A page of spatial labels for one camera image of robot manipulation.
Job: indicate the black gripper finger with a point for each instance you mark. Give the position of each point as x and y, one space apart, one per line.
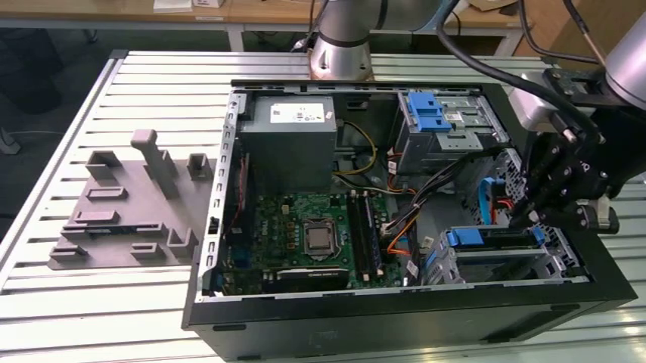
548 170
557 211

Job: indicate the hard disk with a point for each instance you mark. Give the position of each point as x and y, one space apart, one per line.
497 236

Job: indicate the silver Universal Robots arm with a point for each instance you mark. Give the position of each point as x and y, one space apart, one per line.
344 56

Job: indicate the metal disk bay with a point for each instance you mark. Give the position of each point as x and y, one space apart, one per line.
497 257

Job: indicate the metal optical drive bay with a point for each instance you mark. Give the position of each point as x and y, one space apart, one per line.
462 141

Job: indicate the blue drive bay latch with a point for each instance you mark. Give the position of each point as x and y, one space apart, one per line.
425 111

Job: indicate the black RAM stick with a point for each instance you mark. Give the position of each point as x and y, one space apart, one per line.
374 234

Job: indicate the brown wooden cabinet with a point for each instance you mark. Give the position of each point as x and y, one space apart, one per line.
560 30

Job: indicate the black open PC case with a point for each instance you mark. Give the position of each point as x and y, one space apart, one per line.
404 321

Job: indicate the brown cardboard piece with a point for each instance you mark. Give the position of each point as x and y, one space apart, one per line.
497 5

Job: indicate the silver CPU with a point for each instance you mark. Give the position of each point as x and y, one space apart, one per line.
321 237

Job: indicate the grey power supply unit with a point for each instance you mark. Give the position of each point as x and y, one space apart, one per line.
288 159

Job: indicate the black graphics card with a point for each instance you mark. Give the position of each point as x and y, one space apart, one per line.
308 278

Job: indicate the green motherboard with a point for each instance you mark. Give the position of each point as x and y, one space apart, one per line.
282 211

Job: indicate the small white box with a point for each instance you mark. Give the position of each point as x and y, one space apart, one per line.
210 3

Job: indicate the grey parts rack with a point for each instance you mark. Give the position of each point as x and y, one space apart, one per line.
137 204

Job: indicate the white paper sheet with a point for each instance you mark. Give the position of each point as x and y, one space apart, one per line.
173 4

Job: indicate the wooden desk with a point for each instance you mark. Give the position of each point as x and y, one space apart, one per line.
101 15

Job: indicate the black office chair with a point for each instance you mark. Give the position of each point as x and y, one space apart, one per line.
30 68

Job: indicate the grey stand foot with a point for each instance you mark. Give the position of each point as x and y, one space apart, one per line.
7 141

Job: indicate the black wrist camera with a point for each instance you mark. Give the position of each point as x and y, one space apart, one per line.
599 219

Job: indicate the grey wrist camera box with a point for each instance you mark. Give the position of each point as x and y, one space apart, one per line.
531 106

